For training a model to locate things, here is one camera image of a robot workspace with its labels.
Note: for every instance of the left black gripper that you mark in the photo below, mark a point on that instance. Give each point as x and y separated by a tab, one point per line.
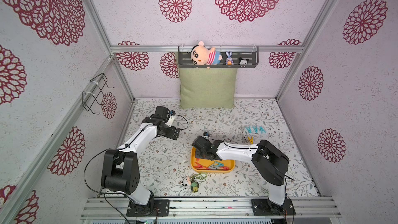
171	134

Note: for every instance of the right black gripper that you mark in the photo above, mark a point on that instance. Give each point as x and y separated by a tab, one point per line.
202	149

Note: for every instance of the yellow plastic storage box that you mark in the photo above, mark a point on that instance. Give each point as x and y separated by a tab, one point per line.
227	163

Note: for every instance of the yellow clothespin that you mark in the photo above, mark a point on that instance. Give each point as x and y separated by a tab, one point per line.
250	140

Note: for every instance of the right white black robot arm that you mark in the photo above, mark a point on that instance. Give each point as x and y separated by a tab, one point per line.
271	163

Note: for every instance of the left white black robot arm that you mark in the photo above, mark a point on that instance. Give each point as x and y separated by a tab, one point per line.
121	172

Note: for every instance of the green square pillow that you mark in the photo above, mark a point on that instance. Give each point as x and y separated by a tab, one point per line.
207	88

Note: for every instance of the pink boy plush doll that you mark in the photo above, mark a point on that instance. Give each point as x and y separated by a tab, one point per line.
200	55

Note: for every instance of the small blue bunny figure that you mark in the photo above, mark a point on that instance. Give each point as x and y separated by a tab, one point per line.
229	60

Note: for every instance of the black white mouse figure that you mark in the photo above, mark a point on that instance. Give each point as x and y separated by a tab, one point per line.
243	61

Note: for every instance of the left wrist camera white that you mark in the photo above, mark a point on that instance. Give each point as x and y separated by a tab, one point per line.
171	118

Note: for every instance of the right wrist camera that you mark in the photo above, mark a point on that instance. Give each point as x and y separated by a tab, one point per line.
206	135

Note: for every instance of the cow plush keychain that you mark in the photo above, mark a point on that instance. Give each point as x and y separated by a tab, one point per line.
186	182

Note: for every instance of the green toy keychain with chain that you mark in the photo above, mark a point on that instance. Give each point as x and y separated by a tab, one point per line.
195	179

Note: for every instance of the black wire wall rack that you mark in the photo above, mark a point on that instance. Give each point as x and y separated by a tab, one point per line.
90	97

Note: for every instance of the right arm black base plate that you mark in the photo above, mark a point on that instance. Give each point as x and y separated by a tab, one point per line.
273	207

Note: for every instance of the dark metal wall shelf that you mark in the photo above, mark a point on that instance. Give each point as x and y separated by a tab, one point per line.
184	59

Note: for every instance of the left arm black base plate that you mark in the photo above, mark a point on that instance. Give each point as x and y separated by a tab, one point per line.
154	208

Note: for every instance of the aluminium front rail frame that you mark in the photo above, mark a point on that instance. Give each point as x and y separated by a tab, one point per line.
211	210

